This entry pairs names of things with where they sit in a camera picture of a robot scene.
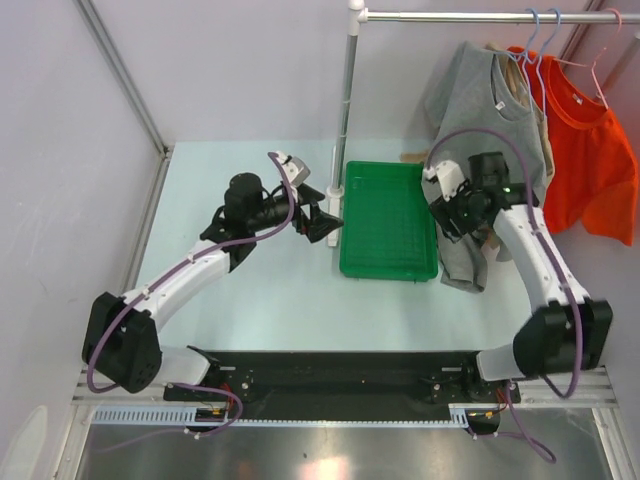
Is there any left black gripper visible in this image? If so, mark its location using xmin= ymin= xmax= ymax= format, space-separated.
xmin=246 ymin=183 xmax=342 ymax=242

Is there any grey t shirt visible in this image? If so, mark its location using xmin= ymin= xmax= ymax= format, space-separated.
xmin=422 ymin=42 xmax=553 ymax=293

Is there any light blue hanger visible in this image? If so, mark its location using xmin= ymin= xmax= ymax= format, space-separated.
xmin=506 ymin=7 xmax=540 ymax=107

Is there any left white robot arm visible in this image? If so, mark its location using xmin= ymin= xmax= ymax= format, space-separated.
xmin=82 ymin=173 xmax=344 ymax=400

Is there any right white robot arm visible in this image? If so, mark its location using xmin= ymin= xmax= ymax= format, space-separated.
xmin=422 ymin=152 xmax=613 ymax=401

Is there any beige t shirt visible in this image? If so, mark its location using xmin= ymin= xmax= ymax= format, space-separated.
xmin=399 ymin=42 xmax=557 ymax=263

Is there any orange t shirt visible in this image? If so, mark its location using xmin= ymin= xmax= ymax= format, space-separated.
xmin=526 ymin=51 xmax=639 ymax=246

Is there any pink hanger with orange shirt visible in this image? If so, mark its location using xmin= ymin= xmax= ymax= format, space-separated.
xmin=551 ymin=7 xmax=623 ymax=110

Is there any blue hanger with beige shirt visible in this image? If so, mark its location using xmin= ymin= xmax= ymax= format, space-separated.
xmin=524 ymin=7 xmax=562 ymax=121

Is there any green plastic bin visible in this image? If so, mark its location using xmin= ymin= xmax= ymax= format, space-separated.
xmin=339 ymin=161 xmax=439 ymax=282

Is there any metal clothes rack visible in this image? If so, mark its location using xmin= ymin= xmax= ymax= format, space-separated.
xmin=327 ymin=1 xmax=639 ymax=216

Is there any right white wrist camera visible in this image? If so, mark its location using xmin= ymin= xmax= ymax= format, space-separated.
xmin=421 ymin=160 xmax=465 ymax=205

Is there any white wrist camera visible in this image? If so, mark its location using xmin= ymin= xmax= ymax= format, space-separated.
xmin=276 ymin=151 xmax=311 ymax=188
xmin=421 ymin=160 xmax=465 ymax=205

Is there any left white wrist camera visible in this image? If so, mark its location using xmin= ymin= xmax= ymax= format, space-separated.
xmin=276 ymin=151 xmax=311 ymax=188

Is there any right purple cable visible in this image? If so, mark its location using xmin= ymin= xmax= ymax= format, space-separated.
xmin=424 ymin=127 xmax=583 ymax=464

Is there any purple cable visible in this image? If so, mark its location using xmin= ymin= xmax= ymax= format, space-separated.
xmin=424 ymin=127 xmax=583 ymax=464
xmin=87 ymin=151 xmax=296 ymax=454

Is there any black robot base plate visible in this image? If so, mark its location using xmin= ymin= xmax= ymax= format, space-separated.
xmin=163 ymin=351 xmax=520 ymax=422

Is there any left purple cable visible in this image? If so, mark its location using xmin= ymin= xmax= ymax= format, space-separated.
xmin=87 ymin=151 xmax=296 ymax=454

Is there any aluminium frame rail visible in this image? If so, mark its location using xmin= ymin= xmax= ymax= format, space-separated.
xmin=71 ymin=368 xmax=618 ymax=408

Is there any white slotted cable duct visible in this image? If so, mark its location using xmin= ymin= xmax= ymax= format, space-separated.
xmin=92 ymin=402 xmax=501 ymax=429

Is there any aluminium corner post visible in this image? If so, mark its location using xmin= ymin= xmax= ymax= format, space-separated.
xmin=72 ymin=0 xmax=174 ymax=216

